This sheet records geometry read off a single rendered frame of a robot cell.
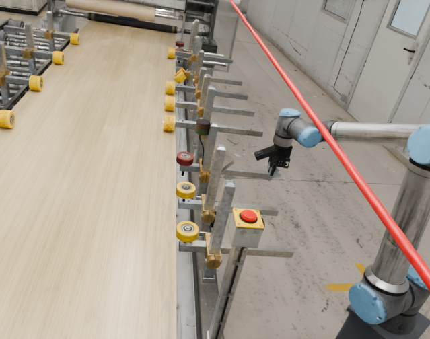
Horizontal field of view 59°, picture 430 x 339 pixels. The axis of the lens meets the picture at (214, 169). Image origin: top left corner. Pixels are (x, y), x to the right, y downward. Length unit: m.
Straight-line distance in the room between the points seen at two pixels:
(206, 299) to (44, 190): 0.71
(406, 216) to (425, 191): 0.10
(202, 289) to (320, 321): 1.16
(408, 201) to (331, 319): 1.33
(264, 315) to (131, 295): 1.32
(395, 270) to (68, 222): 1.11
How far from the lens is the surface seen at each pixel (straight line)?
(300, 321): 2.41
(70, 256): 1.26
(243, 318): 2.31
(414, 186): 1.31
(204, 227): 1.62
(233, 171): 1.82
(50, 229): 1.35
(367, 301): 1.50
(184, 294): 1.53
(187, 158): 1.74
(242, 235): 0.94
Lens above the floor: 1.80
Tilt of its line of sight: 32 degrees down
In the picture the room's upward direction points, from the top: 12 degrees clockwise
